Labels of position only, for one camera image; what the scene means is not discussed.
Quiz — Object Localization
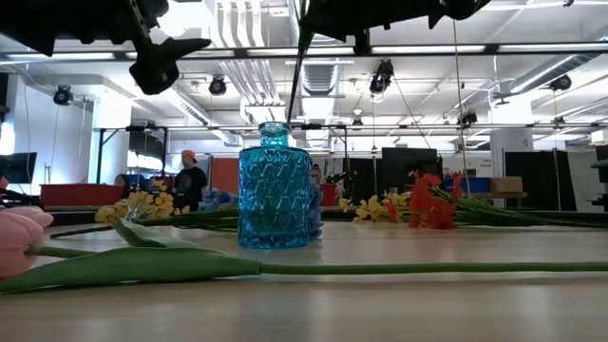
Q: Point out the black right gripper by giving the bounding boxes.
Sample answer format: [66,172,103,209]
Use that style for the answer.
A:
[298,0,493,56]

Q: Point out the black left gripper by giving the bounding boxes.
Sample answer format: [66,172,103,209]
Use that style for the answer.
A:
[55,0,213,96]

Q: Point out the yellow artificial flower bunch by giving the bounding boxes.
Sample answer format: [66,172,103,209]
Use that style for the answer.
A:
[49,179,239,238]
[338,189,414,224]

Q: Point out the blue artificial flower bunch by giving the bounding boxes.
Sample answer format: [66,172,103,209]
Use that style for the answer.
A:
[198,187,238,213]
[308,178,325,241]

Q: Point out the blue patterned glass vase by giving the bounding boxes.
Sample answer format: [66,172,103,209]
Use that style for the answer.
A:
[237,121,313,250]

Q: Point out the pink artificial tulip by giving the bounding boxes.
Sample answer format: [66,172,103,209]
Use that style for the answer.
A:
[0,206,55,229]
[0,218,608,295]

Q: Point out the orange partition panel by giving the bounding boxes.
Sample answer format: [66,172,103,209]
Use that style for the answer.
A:
[210,157,241,197]

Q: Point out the thin hanging pole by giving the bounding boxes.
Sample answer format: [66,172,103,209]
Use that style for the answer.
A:
[450,18,472,210]

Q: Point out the large black monitor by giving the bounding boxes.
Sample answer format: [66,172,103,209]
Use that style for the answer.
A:
[381,146,439,194]

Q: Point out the narrow black partition panel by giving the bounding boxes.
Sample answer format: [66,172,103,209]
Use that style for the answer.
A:
[341,157,381,206]

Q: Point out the long red bin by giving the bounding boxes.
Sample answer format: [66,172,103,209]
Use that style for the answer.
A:
[40,183,124,208]

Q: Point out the small red box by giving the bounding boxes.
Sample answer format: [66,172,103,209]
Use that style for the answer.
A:
[320,182,339,208]

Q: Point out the dark computer monitor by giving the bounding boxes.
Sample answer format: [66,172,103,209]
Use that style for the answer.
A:
[0,151,38,185]

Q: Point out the blue plastic bin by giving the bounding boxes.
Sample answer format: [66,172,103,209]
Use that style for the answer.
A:
[441,177,492,195]

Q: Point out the brown cardboard box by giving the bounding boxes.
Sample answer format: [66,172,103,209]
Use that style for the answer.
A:
[489,176,524,194]

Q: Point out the wide black partition panel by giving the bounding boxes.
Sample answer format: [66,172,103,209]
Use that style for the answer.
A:
[503,150,579,213]

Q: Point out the black equipment silhouette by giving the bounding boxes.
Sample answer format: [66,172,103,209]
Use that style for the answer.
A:
[588,144,608,213]

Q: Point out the black metal frame stand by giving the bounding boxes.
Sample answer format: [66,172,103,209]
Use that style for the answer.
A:
[96,125,170,186]

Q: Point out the black overhead frame bar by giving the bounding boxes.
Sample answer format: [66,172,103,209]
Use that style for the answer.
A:
[0,42,608,62]

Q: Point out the black table edge rail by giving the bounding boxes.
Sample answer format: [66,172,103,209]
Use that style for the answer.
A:
[45,206,608,229]

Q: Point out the black cable bundle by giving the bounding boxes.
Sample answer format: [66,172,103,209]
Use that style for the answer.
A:
[0,188,48,213]

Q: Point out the silver ventilation duct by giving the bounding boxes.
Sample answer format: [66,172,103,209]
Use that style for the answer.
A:
[493,52,608,99]

